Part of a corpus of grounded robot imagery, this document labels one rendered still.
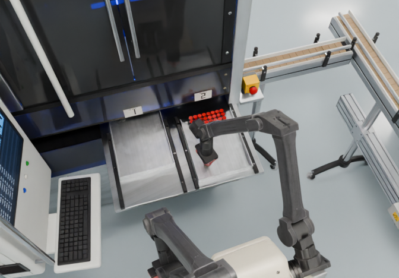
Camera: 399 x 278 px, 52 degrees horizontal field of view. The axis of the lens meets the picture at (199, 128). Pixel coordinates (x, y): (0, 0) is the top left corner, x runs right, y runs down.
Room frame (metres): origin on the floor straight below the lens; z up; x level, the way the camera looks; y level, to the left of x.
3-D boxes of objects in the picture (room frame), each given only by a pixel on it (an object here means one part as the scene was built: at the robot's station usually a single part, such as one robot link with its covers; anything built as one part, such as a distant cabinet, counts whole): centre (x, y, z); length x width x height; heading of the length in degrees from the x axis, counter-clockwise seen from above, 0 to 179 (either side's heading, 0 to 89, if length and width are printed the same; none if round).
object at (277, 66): (1.47, -0.49, 0.92); 0.69 x 0.16 x 0.16; 105
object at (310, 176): (1.27, -0.98, 0.07); 0.50 x 0.08 x 0.14; 105
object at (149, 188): (0.97, 0.10, 0.87); 0.70 x 0.48 x 0.02; 105
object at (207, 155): (0.87, -0.03, 1.04); 0.10 x 0.07 x 0.07; 29
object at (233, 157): (0.97, -0.07, 0.90); 0.34 x 0.26 x 0.04; 15
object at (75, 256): (0.64, 0.57, 0.82); 0.40 x 0.14 x 0.02; 7
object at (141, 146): (0.99, 0.28, 0.90); 0.34 x 0.26 x 0.04; 15
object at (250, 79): (1.26, -0.25, 0.99); 0.08 x 0.07 x 0.07; 15
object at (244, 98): (1.31, -0.26, 0.87); 0.14 x 0.13 x 0.02; 15
